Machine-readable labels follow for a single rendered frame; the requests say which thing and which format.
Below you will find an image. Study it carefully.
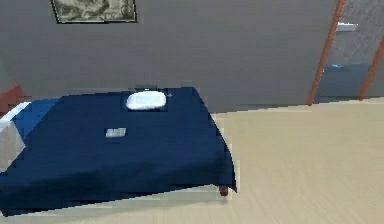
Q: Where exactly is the small grey flat rectangle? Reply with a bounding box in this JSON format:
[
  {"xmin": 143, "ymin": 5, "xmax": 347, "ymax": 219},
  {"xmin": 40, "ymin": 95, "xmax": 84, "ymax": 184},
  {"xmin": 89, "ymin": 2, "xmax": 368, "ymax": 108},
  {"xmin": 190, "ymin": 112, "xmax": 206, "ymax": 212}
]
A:
[{"xmin": 105, "ymin": 127, "xmax": 128, "ymax": 139}]

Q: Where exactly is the white oval pillow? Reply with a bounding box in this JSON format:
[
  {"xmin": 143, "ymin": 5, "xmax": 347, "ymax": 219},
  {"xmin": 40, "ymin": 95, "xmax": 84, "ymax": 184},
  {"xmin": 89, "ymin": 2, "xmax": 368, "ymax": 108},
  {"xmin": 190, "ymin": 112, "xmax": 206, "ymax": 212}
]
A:
[{"xmin": 125, "ymin": 90, "xmax": 168, "ymax": 111}]

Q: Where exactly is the framed grey-green wall picture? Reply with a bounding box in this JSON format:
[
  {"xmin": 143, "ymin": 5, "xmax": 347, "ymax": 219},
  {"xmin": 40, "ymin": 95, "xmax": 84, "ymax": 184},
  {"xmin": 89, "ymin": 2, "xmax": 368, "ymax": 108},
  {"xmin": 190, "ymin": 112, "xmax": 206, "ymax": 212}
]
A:
[{"xmin": 49, "ymin": 0, "xmax": 138, "ymax": 25}]

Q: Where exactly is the bed with dark blue cover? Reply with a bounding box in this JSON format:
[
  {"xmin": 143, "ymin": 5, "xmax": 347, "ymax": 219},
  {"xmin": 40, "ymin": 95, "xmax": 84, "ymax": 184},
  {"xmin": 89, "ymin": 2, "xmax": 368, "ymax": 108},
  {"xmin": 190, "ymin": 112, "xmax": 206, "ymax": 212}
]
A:
[{"xmin": 0, "ymin": 83, "xmax": 238, "ymax": 218}]

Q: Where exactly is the grey room door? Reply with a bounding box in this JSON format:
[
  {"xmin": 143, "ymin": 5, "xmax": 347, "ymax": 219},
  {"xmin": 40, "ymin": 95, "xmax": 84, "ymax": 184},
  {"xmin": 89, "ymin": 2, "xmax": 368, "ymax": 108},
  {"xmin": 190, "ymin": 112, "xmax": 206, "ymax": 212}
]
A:
[{"xmin": 306, "ymin": 0, "xmax": 384, "ymax": 106}]

